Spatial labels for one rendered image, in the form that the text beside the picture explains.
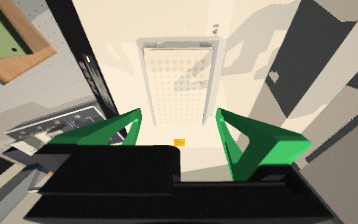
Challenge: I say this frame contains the white tube rack with round holes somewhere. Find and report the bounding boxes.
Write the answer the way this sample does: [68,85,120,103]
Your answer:
[45,124,75,139]

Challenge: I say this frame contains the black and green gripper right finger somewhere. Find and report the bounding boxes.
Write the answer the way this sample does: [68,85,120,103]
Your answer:
[215,108,312,181]

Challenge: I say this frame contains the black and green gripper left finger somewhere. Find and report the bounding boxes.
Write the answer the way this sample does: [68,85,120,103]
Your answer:
[46,108,142,145]

